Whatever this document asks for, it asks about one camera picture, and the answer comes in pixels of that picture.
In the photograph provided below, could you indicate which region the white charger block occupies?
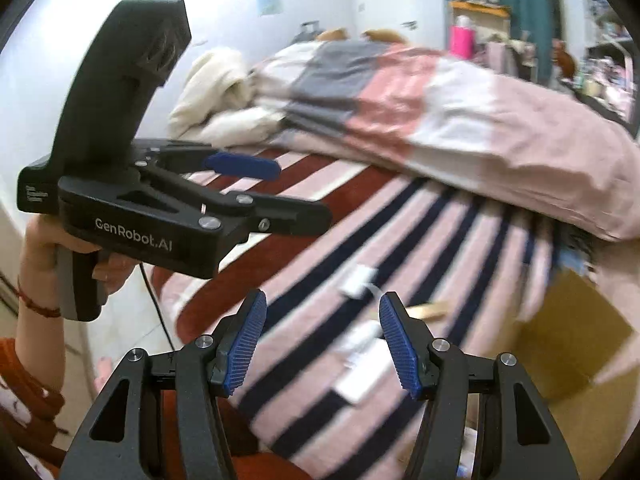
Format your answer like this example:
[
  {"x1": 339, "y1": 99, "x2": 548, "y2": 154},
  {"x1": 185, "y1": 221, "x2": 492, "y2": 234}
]
[{"x1": 333, "y1": 351, "x2": 392, "y2": 405}]

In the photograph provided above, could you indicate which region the cream folded blanket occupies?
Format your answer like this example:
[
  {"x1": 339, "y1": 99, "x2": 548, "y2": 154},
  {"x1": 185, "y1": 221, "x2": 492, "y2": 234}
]
[{"x1": 167, "y1": 47, "x2": 282, "y2": 148}]

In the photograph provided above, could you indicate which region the gold foil bar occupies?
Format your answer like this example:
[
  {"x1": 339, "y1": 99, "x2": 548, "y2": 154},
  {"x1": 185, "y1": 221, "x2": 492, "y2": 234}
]
[{"x1": 407, "y1": 301, "x2": 449, "y2": 322}]

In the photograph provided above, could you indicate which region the brown cardboard box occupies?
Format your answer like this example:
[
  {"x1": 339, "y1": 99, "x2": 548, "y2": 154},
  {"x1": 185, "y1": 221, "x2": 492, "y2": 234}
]
[{"x1": 496, "y1": 270, "x2": 639, "y2": 479}]

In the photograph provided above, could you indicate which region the pink bag on shelf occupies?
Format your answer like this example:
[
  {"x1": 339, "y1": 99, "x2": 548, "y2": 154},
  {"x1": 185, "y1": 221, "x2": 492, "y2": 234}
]
[{"x1": 449, "y1": 25, "x2": 475, "y2": 61}]

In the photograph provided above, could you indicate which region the striped pink fleece blanket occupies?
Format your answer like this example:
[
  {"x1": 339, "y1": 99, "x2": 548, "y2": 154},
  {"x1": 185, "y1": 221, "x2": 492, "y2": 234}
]
[{"x1": 150, "y1": 144, "x2": 591, "y2": 480}]

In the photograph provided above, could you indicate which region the person's left forearm red sleeve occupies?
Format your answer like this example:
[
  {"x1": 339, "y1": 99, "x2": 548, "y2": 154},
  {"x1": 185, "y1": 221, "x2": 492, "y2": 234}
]
[{"x1": 0, "y1": 288, "x2": 68, "y2": 466}]

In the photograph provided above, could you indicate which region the white adapter with cable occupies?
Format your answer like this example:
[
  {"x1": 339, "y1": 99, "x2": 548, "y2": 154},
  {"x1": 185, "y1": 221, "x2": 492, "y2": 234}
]
[{"x1": 338, "y1": 263, "x2": 382, "y2": 304}]

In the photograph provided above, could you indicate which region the person's left hand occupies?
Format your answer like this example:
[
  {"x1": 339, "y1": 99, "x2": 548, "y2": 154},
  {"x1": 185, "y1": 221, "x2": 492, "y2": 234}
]
[{"x1": 18, "y1": 214, "x2": 139, "y2": 310}]

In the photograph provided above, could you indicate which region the patchwork pink grey duvet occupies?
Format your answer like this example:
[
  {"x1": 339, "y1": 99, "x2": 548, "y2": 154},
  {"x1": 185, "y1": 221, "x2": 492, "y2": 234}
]
[{"x1": 252, "y1": 41, "x2": 639, "y2": 242}]

